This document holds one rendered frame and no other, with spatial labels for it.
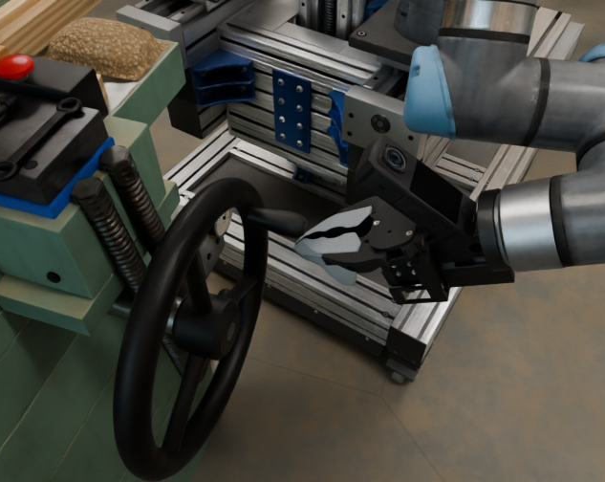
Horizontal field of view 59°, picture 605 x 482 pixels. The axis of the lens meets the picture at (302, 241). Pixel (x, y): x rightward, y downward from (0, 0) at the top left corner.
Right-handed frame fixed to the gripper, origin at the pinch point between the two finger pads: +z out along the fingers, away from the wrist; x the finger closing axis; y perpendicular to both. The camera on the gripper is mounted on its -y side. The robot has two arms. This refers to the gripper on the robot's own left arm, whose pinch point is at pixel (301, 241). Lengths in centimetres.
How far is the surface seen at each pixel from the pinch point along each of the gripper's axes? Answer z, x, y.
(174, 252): -1.2, -13.7, -13.1
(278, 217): -0.8, -1.7, -5.0
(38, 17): 28.7, 15.9, -28.5
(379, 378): 32, 30, 78
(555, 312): -4, 65, 99
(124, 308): 12.7, -12.6, -6.1
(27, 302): 15.1, -17.1, -13.0
